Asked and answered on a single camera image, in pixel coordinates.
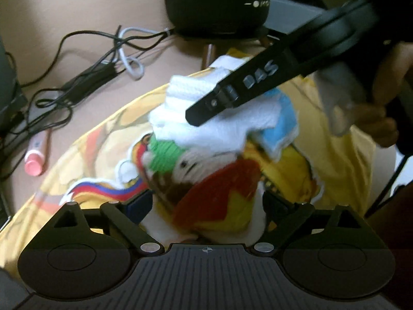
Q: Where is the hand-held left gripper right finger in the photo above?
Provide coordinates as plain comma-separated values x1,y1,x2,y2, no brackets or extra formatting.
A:
253,190,368,255

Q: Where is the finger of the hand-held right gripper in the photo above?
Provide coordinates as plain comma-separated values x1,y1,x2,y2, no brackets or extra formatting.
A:
185,82,242,126

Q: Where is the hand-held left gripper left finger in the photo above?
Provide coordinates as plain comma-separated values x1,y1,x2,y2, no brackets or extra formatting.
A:
48,189,163,255

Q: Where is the white tissue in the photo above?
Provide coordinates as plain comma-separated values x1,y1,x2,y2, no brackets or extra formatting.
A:
148,55,281,156

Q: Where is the blue wet wipe packet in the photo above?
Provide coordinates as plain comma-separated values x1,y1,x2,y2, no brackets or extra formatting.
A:
253,89,299,162

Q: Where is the person's right hand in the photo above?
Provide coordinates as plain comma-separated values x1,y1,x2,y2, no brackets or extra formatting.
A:
352,42,413,149

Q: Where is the white cloth tag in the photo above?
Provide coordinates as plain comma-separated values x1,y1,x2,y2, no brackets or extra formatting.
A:
210,55,255,73

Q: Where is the green brown crocheted doll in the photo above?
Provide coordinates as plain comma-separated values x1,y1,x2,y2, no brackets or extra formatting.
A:
142,134,246,210

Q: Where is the yellow printed cloth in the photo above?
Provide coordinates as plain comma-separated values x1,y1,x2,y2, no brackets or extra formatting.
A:
0,48,378,272

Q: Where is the black appliance with gold trim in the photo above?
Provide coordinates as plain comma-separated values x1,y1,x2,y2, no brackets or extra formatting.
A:
163,0,272,41

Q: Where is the pink capped small bottle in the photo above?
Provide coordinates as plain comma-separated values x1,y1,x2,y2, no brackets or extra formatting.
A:
24,128,53,177

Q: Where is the black power adapter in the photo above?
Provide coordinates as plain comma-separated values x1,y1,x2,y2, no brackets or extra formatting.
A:
61,63,118,102

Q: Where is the brown wooden post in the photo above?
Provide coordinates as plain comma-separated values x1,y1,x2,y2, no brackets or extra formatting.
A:
203,43,216,71

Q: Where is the grey cable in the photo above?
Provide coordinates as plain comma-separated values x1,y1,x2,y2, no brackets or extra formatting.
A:
117,27,171,81

